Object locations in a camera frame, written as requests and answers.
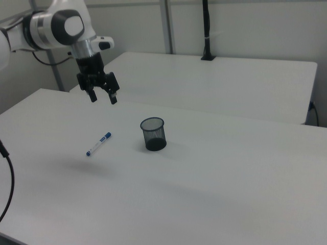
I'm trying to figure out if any black mesh pen cup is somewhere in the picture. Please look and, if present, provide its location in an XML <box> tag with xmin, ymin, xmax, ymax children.
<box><xmin>139</xmin><ymin>117</ymin><xmax>168</xmax><ymax>152</ymax></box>

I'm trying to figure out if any black pole with white tie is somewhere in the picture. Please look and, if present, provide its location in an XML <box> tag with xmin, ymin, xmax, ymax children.
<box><xmin>200</xmin><ymin>0</ymin><xmax>217</xmax><ymax>61</ymax></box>

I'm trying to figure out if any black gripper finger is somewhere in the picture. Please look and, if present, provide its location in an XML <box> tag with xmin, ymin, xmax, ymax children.
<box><xmin>77</xmin><ymin>73</ymin><xmax>98</xmax><ymax>103</ymax></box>
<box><xmin>100</xmin><ymin>71</ymin><xmax>121</xmax><ymax>105</ymax></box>

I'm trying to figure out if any white side table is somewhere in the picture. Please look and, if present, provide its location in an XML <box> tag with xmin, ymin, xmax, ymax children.
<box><xmin>69</xmin><ymin>52</ymin><xmax>318</xmax><ymax>125</ymax></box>

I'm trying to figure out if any thick black curved cable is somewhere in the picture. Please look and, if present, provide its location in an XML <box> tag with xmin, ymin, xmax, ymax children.
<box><xmin>0</xmin><ymin>138</ymin><xmax>15</xmax><ymax>223</ymax></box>

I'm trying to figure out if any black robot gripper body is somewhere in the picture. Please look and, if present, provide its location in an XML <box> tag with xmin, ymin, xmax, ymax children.
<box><xmin>75</xmin><ymin>53</ymin><xmax>106</xmax><ymax>79</ymax></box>

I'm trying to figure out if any thin black cable with plug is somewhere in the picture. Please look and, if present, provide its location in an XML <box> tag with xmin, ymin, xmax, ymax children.
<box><xmin>308</xmin><ymin>101</ymin><xmax>320</xmax><ymax>126</ymax></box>

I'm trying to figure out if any blue and white marker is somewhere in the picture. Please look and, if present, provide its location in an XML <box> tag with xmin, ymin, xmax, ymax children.
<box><xmin>85</xmin><ymin>131</ymin><xmax>113</xmax><ymax>157</ymax></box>

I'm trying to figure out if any black cable behind arm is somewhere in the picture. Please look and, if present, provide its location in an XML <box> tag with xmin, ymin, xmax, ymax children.
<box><xmin>31</xmin><ymin>50</ymin><xmax>77</xmax><ymax>66</ymax></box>

